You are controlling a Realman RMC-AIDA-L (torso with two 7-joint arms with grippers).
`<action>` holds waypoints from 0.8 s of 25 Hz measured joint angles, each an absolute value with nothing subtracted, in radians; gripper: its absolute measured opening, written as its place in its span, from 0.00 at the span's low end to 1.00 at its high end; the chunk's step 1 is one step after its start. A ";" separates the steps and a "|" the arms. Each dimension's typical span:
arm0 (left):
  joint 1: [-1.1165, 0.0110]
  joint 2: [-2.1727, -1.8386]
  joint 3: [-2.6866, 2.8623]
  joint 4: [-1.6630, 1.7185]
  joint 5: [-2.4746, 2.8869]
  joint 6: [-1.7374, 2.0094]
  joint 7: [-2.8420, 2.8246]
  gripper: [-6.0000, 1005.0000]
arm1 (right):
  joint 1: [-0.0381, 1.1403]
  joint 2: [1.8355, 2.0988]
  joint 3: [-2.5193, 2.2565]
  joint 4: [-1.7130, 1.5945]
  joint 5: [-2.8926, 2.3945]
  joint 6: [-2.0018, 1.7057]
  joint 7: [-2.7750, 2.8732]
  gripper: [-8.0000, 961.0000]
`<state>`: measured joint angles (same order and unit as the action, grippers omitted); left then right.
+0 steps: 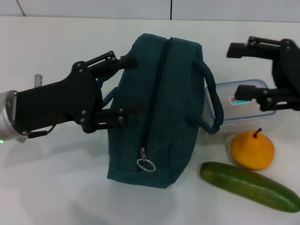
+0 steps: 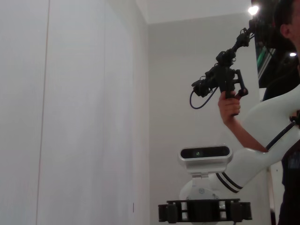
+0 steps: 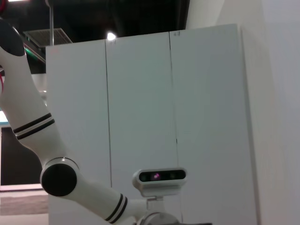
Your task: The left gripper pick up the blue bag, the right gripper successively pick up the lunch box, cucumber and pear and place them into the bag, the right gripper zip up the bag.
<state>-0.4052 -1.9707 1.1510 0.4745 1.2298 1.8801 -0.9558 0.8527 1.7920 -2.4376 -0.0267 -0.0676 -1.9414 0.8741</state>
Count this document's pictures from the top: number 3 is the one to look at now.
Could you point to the ceiling vent grille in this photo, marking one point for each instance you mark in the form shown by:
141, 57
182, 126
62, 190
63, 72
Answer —
47, 36

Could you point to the round ceiling lamp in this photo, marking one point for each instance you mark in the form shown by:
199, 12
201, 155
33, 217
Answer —
111, 36

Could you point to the grey metal ceiling pole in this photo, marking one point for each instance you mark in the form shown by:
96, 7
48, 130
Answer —
51, 21

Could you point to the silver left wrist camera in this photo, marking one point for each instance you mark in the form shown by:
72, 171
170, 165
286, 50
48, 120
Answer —
161, 177

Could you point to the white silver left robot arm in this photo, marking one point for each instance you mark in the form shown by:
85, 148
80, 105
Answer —
28, 105

